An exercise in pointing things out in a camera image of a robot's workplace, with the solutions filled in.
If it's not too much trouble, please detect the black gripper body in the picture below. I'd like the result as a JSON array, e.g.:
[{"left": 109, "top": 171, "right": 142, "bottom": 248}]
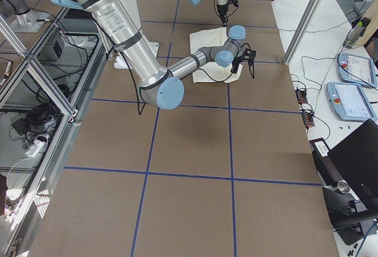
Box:
[
  {"left": 232, "top": 53, "right": 244, "bottom": 68},
  {"left": 216, "top": 2, "right": 229, "bottom": 17}
]

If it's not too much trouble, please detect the cream long-sleeve cat shirt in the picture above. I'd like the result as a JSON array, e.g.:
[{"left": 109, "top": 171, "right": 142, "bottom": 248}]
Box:
[{"left": 189, "top": 27, "right": 243, "bottom": 83}]

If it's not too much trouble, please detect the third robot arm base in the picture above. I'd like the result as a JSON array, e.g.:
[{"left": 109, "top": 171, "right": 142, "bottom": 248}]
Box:
[{"left": 1, "top": 0, "right": 49, "bottom": 33}]

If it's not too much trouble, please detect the orange black connector box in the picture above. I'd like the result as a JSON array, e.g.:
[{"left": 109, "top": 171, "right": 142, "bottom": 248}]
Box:
[{"left": 295, "top": 89, "right": 308, "bottom": 104}]

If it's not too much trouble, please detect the far blue teach pendant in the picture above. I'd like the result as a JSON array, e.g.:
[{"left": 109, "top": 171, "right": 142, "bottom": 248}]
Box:
[{"left": 337, "top": 53, "right": 377, "bottom": 88}]

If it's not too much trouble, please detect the blue teach pendant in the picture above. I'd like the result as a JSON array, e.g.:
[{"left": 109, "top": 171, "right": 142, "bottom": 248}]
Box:
[
  {"left": 337, "top": 53, "right": 377, "bottom": 88},
  {"left": 326, "top": 82, "right": 377, "bottom": 122}
]

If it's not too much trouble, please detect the near blue teach pendant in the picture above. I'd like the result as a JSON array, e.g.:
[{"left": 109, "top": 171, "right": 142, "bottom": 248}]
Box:
[{"left": 326, "top": 82, "right": 377, "bottom": 122}]

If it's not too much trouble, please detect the black monitor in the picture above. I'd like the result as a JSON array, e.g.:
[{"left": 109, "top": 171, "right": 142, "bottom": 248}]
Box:
[{"left": 328, "top": 119, "right": 377, "bottom": 209}]

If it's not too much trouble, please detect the white power strip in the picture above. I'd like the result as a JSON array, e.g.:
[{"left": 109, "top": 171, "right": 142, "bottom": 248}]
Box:
[{"left": 25, "top": 139, "right": 47, "bottom": 158}]

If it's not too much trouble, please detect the aluminium frame post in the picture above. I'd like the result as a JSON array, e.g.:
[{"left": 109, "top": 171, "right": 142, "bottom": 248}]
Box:
[{"left": 283, "top": 0, "right": 322, "bottom": 66}]

